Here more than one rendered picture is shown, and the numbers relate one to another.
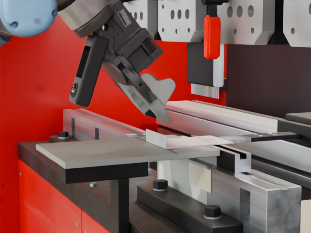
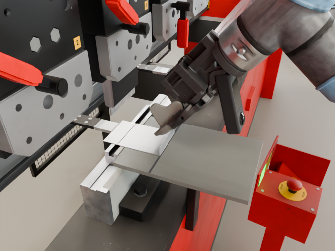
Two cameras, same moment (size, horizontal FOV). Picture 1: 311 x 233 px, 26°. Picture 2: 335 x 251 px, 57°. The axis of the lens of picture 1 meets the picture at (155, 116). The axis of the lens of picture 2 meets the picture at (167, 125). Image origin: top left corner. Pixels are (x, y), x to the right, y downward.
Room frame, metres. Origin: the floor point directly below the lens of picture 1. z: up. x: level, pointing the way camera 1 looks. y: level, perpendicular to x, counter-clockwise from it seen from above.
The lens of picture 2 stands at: (1.49, 0.36, 1.40)
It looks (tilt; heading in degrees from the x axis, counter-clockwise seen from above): 35 degrees down; 226
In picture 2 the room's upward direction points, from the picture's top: straight up
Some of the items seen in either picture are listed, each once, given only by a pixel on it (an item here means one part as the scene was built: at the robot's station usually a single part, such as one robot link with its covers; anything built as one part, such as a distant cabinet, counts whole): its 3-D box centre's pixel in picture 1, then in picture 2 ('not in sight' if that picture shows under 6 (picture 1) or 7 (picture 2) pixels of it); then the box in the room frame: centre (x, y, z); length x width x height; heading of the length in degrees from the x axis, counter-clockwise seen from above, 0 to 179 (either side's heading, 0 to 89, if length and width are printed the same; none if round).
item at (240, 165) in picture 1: (213, 152); (133, 132); (1.15, -0.10, 0.99); 0.20 x 0.03 x 0.03; 24
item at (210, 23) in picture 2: not in sight; (177, 26); (0.09, -0.98, 0.81); 0.64 x 0.08 x 0.14; 114
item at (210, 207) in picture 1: (212, 211); not in sight; (1.03, -0.09, 0.91); 0.03 x 0.03 x 0.02
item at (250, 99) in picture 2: not in sight; (250, 98); (0.17, -0.35, 0.59); 0.15 x 0.02 x 0.07; 24
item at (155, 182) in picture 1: (160, 184); (140, 189); (1.21, -0.01, 0.91); 0.03 x 0.03 x 0.02
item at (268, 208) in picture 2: not in sight; (289, 186); (0.80, 0.16, 0.75); 0.20 x 0.16 x 0.18; 15
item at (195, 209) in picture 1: (183, 210); (158, 168); (1.12, -0.05, 0.89); 0.30 x 0.05 x 0.03; 24
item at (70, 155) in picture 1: (125, 149); (191, 153); (1.12, 0.05, 1.00); 0.26 x 0.18 x 0.01; 114
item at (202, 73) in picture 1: (204, 69); (121, 82); (1.18, -0.09, 1.13); 0.10 x 0.02 x 0.10; 24
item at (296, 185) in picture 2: not in sight; (293, 187); (0.84, 0.18, 0.79); 0.04 x 0.04 x 0.04
